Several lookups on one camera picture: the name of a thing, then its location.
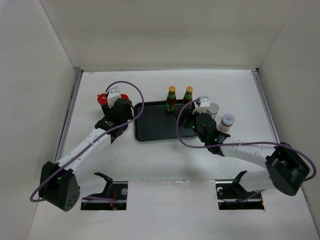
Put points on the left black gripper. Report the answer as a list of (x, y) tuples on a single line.
[(107, 110)]

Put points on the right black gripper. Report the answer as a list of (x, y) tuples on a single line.
[(195, 114)]

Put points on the silver lid jar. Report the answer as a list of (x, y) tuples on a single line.
[(213, 110)]

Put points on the yellow cap sauce bottle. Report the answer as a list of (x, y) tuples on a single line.
[(188, 95), (171, 99)]

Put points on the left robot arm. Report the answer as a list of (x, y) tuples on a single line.
[(58, 181)]

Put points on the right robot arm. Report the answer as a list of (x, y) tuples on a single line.
[(282, 168)]

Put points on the red lid jar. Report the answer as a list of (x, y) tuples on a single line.
[(102, 100), (124, 96)]

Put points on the red lid jar far left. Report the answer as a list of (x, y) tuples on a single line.
[(102, 100)]

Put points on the right white jar red label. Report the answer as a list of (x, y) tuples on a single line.
[(226, 123)]

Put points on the black plastic tray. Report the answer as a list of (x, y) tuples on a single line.
[(155, 123)]

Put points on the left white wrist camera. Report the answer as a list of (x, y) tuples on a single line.
[(112, 95)]

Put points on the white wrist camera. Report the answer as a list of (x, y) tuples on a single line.
[(112, 95), (201, 105)]

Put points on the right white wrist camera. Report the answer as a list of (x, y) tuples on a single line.
[(201, 105)]

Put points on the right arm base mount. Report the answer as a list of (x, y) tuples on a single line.
[(232, 196)]

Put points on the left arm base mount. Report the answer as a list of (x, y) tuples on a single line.
[(110, 196)]

